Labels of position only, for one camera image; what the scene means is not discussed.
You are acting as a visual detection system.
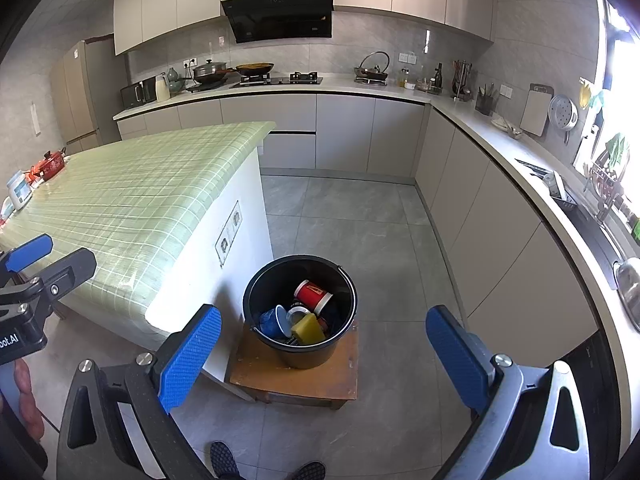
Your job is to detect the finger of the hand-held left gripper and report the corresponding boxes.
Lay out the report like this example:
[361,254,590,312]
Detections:
[27,247,98,311]
[0,233,54,282]

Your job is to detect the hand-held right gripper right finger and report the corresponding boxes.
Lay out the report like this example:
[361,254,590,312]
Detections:
[425,304,591,480]

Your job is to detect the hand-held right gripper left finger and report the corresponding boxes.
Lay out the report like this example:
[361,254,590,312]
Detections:
[56,304,223,480]

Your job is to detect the blue bowl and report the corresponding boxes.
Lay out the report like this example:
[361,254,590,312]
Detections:
[259,305,293,340]

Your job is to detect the black plastic bucket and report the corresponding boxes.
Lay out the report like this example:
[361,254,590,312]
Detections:
[242,255,359,370]

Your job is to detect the metal can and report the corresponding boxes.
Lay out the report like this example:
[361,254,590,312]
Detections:
[286,305,313,328]

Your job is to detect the yellow sponge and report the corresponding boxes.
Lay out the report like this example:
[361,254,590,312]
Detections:
[291,312,326,346]

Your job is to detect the red cup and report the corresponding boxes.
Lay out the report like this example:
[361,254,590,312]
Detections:
[293,280,333,315]

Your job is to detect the person's left hand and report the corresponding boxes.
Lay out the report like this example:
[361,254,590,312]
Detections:
[0,360,46,443]

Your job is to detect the small white screen device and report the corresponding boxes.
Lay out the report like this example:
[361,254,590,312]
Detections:
[6,170,33,211]

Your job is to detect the low wooden stool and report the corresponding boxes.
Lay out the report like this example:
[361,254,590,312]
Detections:
[226,322,360,411]

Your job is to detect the red enamel pot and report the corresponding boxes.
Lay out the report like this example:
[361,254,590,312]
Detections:
[27,147,68,182]

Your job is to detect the person's dark shoe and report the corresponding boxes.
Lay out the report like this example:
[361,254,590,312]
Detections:
[289,461,327,480]
[210,441,243,480]

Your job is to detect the beige refrigerator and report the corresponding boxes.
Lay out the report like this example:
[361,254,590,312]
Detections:
[50,35,132,156]

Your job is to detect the metal bowl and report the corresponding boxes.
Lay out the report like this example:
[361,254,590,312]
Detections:
[612,257,640,331]

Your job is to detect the black microwave oven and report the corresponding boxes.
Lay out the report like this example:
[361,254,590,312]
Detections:
[120,77,158,110]

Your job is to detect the dish rack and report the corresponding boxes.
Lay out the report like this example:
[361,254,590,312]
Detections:
[542,170,578,211]

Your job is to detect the metal faucet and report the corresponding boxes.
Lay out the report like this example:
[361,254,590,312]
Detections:
[582,160,631,223]

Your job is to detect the wok with glass lid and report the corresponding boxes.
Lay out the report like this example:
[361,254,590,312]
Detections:
[192,58,241,86]

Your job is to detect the grey kitchen counter cabinets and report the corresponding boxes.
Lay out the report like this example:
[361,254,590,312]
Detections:
[112,74,640,436]

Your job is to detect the dark chopstick holder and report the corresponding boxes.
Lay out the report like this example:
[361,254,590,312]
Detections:
[475,83,501,117]

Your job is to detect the white cutting board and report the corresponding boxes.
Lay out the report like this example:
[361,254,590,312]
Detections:
[519,83,555,137]

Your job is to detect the metal steamer plate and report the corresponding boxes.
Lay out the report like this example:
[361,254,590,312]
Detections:
[548,94,579,146]

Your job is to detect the black frying pan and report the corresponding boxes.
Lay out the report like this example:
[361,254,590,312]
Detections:
[235,61,276,77]

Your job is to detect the metal utensil rack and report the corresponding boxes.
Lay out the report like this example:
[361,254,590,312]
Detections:
[452,59,473,102]

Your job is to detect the beige upper cabinets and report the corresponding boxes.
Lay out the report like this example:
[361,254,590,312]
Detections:
[113,0,498,57]

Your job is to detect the black gas stove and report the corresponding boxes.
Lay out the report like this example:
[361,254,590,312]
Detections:
[230,71,324,90]

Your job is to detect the black range hood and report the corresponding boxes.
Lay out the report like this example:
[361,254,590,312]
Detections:
[220,0,334,44]

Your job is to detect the wall socket panel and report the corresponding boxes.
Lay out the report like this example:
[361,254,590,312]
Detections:
[215,200,242,267]

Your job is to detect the dark kettle with handle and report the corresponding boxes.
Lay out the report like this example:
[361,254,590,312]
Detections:
[354,51,391,83]

